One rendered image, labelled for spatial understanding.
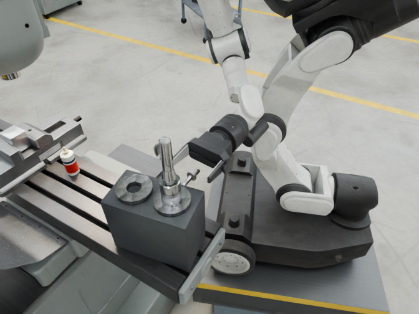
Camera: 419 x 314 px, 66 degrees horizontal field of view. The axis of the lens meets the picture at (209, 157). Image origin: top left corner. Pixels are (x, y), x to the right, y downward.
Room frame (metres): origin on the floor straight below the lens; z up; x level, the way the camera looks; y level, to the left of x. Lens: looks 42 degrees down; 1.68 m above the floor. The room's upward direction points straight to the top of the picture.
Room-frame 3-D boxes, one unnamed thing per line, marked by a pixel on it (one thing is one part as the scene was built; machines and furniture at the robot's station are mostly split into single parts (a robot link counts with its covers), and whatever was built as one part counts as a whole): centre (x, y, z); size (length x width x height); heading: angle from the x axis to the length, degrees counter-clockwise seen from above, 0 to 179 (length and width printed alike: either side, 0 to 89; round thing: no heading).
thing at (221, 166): (0.53, -0.02, 1.14); 0.06 x 0.02 x 0.03; 145
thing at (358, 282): (0.91, -0.36, 0.20); 0.78 x 0.68 x 0.40; 81
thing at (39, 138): (0.86, 0.60, 0.99); 0.12 x 0.06 x 0.04; 58
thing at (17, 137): (0.81, 0.63, 1.01); 0.06 x 0.05 x 0.06; 58
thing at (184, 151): (0.60, 0.08, 1.14); 0.06 x 0.02 x 0.03; 145
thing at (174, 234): (0.50, 0.13, 1.00); 0.22 x 0.12 x 0.20; 70
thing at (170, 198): (0.48, 0.09, 1.13); 0.05 x 0.05 x 0.05
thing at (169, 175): (0.48, 0.09, 1.22); 0.03 x 0.03 x 0.11
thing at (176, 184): (0.48, 0.09, 1.16); 0.05 x 0.05 x 0.01
